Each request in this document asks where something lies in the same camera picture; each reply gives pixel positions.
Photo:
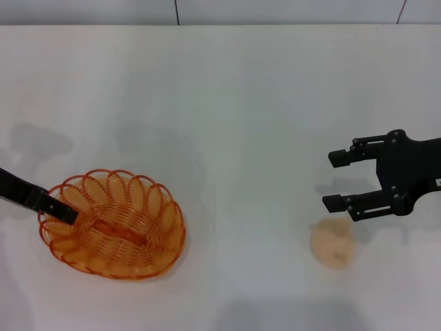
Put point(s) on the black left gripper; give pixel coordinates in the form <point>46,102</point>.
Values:
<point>5,182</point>

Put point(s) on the pale beige bread bun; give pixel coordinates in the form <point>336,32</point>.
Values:
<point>332,245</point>

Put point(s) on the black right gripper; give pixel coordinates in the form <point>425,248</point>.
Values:
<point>410,169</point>

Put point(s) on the white tablecloth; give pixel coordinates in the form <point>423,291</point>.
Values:
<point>241,138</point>

